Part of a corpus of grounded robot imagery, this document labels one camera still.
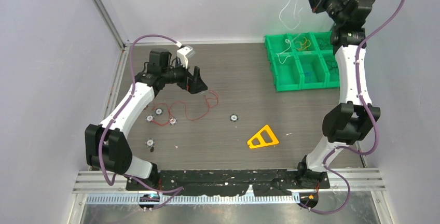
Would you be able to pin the poker chip upper left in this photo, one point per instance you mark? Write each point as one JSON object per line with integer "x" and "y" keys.
{"x": 158, "y": 111}

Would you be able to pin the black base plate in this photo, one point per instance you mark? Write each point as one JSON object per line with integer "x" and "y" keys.
{"x": 229, "y": 183}

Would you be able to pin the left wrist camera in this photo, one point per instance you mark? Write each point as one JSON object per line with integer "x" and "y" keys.
{"x": 183, "y": 54}

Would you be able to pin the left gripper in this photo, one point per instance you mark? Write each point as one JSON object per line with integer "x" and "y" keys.
{"x": 192, "y": 83}

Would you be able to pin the poker chip centre right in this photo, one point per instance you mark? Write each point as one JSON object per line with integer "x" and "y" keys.
{"x": 234, "y": 118}

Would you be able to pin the left controller board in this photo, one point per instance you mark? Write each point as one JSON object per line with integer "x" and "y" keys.
{"x": 149, "y": 200}

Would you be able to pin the yellow triangular plastic part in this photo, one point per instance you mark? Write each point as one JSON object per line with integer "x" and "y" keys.
{"x": 265, "y": 137}

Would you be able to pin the green compartment bin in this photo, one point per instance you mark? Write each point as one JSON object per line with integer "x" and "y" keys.
{"x": 302, "y": 61}

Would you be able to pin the controller board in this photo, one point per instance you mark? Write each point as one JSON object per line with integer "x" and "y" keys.
{"x": 308, "y": 200}
{"x": 149, "y": 200}

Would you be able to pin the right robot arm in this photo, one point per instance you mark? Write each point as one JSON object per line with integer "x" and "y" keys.
{"x": 354, "y": 116}

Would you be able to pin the poker chip lower left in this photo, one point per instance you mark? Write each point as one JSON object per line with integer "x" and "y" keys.
{"x": 150, "y": 143}

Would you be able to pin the right controller board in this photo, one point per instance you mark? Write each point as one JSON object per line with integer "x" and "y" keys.
{"x": 308, "y": 200}

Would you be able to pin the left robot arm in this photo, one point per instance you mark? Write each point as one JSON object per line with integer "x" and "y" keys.
{"x": 106, "y": 143}

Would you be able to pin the poker chip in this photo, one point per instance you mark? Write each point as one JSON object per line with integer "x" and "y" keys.
{"x": 150, "y": 143}
{"x": 158, "y": 111}
{"x": 234, "y": 118}
{"x": 149, "y": 118}
{"x": 172, "y": 121}

